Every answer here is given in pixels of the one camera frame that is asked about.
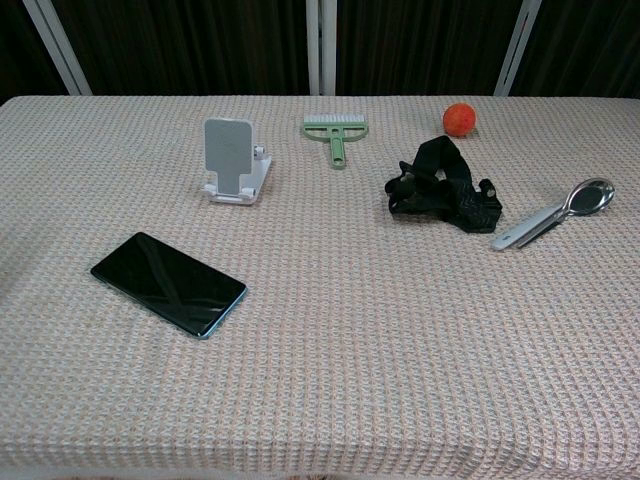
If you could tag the dark pleated curtain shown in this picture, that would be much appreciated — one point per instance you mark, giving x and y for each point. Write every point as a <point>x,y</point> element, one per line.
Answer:
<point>190,45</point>
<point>585,45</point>
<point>420,45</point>
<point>20,55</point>

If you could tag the white upright frame post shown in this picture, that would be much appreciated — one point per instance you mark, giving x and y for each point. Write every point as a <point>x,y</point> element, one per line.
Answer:
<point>321,50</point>

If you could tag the beige waffle tablecloth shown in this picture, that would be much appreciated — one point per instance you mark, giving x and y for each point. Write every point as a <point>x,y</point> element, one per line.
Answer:
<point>350,325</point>

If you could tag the metal spoon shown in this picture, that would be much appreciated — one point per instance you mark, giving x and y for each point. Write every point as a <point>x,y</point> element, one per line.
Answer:
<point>592,196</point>

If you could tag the white folding phone stand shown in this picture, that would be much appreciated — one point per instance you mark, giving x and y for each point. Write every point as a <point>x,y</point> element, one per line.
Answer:
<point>227,150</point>

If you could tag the orange ball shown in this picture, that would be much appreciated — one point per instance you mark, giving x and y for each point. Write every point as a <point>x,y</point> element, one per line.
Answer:
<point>459,120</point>

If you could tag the green cleaning brush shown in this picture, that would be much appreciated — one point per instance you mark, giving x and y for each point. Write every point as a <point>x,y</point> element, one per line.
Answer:
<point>336,146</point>

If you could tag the white slanted frame post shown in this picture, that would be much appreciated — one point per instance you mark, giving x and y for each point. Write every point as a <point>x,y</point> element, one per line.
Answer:
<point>517,50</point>
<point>60,50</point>

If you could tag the black smartphone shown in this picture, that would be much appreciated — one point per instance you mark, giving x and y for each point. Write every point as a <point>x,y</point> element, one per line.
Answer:
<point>165,282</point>

